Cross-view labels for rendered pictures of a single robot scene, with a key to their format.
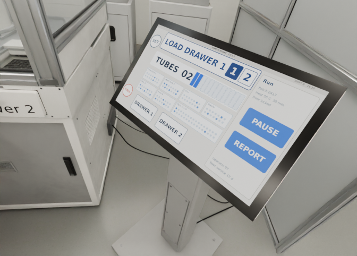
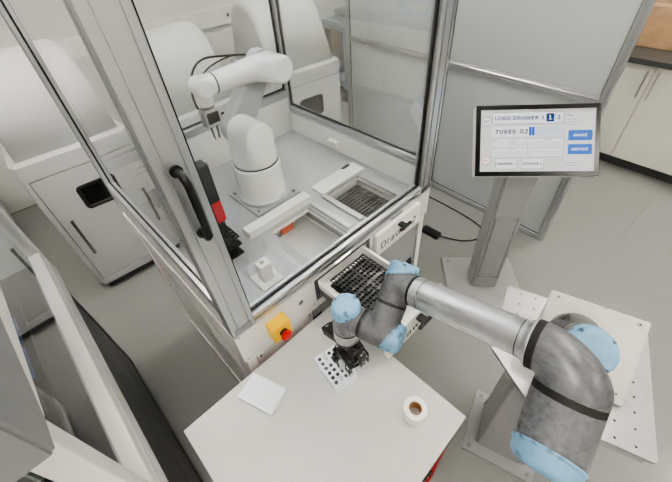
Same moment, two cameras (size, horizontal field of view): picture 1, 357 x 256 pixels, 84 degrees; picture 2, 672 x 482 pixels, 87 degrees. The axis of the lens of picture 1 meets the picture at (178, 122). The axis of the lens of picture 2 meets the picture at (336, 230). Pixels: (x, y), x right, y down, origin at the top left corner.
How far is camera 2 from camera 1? 1.57 m
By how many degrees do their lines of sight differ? 23
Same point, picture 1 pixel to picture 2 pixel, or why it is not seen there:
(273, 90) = (574, 117)
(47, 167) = not seen: hidden behind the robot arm
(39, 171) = not seen: hidden behind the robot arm
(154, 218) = (455, 281)
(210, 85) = (542, 129)
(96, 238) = (435, 326)
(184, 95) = (530, 142)
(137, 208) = not seen: hidden behind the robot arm
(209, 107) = (548, 141)
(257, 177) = (590, 157)
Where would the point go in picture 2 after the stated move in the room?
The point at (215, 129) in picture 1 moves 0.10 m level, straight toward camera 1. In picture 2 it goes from (558, 149) to (577, 160)
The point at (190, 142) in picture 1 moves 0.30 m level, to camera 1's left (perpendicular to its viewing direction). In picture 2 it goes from (549, 163) to (505, 188)
